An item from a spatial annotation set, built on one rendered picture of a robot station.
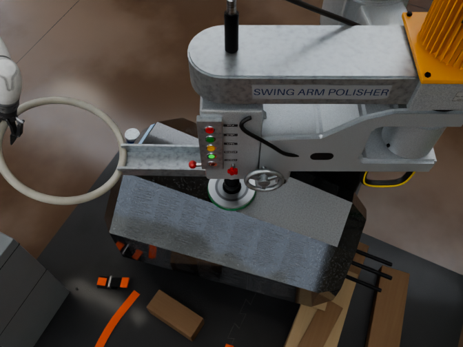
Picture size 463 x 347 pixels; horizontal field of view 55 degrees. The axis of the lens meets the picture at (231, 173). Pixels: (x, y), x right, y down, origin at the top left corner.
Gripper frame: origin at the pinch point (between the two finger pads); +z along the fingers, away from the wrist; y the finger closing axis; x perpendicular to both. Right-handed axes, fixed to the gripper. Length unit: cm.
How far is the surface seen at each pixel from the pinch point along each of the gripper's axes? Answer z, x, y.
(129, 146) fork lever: -12.6, 11.0, 45.5
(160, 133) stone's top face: 12, 43, 54
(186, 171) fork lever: -20, 6, 70
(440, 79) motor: -106, 11, 116
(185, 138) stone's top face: 7, 43, 67
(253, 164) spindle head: -43, 6, 89
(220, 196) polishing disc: -5, 12, 90
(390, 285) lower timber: 29, 28, 207
